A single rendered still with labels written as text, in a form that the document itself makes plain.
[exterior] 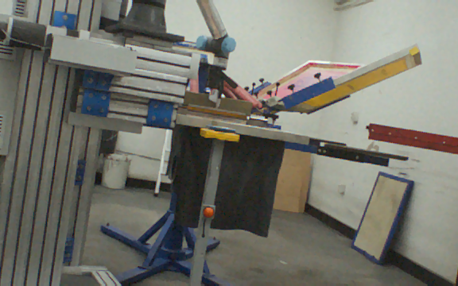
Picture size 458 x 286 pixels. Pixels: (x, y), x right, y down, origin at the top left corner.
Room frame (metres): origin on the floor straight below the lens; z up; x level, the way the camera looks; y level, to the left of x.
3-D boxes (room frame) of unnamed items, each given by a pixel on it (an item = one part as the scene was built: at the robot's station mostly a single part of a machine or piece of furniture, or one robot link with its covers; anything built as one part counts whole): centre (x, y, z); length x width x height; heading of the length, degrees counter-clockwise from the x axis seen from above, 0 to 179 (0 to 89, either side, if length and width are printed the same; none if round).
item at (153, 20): (2.14, 0.35, 1.31); 0.15 x 0.15 x 0.10
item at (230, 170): (2.63, -0.02, 0.74); 0.45 x 0.03 x 0.43; 102
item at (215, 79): (3.16, 0.12, 1.19); 0.09 x 0.08 x 0.12; 102
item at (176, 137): (2.82, 0.20, 0.79); 0.46 x 0.09 x 0.33; 12
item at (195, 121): (2.91, 0.03, 0.97); 0.79 x 0.58 x 0.04; 12
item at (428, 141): (3.50, -1.10, 1.06); 0.61 x 0.46 x 0.12; 72
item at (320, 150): (3.73, -0.39, 0.91); 1.34 x 0.40 x 0.08; 72
